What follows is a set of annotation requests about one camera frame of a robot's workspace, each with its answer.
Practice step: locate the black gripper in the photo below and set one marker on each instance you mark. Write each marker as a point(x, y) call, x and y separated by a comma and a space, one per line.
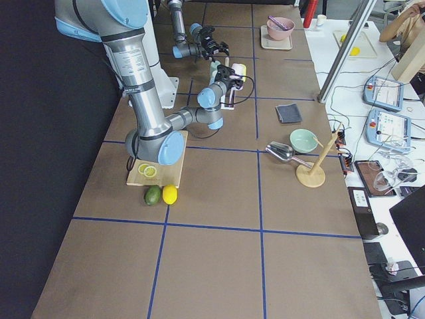
point(225, 76)
point(210, 43)

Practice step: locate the mint green cup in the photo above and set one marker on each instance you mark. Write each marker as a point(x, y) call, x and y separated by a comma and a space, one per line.
point(213, 70)

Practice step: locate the pink cup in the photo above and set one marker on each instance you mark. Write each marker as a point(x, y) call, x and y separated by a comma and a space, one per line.
point(236, 76)

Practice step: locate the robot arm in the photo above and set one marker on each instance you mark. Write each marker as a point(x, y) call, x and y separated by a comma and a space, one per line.
point(125, 29)
point(183, 46)

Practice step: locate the yellow cup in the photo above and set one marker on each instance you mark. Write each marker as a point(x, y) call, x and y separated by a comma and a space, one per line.
point(242, 70)

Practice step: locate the white paper cup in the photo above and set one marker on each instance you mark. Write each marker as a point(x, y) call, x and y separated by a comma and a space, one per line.
point(321, 19)

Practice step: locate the pink bowl with ice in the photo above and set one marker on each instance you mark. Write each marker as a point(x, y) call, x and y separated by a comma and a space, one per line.
point(276, 32)

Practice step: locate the grey folded cloth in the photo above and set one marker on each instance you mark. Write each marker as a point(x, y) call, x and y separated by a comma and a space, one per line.
point(288, 114)

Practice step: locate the steel scoop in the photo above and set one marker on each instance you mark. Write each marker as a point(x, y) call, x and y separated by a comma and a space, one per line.
point(285, 153)

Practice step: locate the mint green bowl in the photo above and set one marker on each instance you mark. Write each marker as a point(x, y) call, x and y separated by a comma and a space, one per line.
point(303, 141)

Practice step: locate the lemon slice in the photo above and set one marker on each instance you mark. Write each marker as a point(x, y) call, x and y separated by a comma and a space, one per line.
point(142, 167)
point(150, 171)

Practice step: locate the wooden cutting board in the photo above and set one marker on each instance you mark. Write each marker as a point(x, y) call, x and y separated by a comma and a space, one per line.
point(166, 174)

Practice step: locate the yellow lemon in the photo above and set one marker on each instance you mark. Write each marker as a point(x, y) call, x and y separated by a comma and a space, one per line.
point(170, 194)

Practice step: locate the yellow fruit on tray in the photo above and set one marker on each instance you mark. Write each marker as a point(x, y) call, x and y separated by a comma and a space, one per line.
point(354, 51)

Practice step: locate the wooden mug tree stand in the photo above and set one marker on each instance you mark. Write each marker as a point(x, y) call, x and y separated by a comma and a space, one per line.
point(315, 176)

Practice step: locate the green avocado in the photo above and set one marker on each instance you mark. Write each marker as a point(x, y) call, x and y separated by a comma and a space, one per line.
point(152, 195)

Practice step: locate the beige fruit tray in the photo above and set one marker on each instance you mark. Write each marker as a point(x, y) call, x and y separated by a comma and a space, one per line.
point(362, 42)

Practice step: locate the far teach pendant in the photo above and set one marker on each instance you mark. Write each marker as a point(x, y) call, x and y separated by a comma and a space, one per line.
point(384, 93)

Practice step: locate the teach pendant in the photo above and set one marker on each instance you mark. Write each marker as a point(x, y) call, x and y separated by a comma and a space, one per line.
point(384, 93)
point(389, 130)

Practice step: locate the near teach pendant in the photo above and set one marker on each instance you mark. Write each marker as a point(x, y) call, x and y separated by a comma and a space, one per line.
point(389, 130)

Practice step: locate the black tablet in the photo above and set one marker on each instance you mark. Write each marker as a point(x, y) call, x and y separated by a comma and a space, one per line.
point(368, 171)

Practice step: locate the person at desk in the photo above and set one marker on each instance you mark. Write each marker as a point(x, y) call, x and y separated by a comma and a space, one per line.
point(407, 26)

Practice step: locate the safety glasses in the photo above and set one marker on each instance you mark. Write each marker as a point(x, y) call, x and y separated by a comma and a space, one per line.
point(386, 182)

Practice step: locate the black computer mouse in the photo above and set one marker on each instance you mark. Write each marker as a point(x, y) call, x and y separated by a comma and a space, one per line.
point(407, 175)

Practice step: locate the black laptop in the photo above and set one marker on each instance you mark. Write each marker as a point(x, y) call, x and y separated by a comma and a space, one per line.
point(408, 217)

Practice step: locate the aluminium frame post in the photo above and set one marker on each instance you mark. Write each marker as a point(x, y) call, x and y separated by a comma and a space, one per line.
point(359, 19)

